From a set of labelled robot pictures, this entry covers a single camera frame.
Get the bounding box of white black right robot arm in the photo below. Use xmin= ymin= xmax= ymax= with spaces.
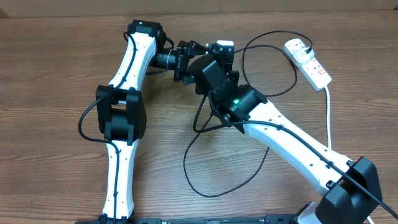
xmin=188 ymin=40 xmax=382 ymax=223

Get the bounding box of white charger plug adapter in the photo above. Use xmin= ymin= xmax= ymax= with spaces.
xmin=293 ymin=47 xmax=315 ymax=65

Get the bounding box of white power strip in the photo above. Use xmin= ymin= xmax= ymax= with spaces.
xmin=284 ymin=39 xmax=332 ymax=91

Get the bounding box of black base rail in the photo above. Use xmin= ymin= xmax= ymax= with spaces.
xmin=74 ymin=202 xmax=318 ymax=224

